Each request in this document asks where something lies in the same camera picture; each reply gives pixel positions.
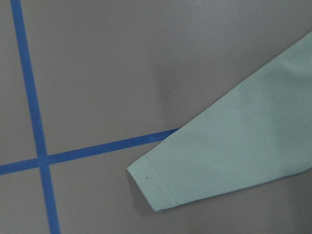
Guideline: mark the green long-sleeve shirt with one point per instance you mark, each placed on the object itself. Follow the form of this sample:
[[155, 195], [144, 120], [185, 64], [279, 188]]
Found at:
[[259, 131]]

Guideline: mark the brown paper table cover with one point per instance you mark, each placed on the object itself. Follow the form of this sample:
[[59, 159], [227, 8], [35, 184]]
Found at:
[[109, 70]]

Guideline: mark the blue tape grid lines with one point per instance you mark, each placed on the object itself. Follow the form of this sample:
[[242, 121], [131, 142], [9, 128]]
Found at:
[[43, 160]]

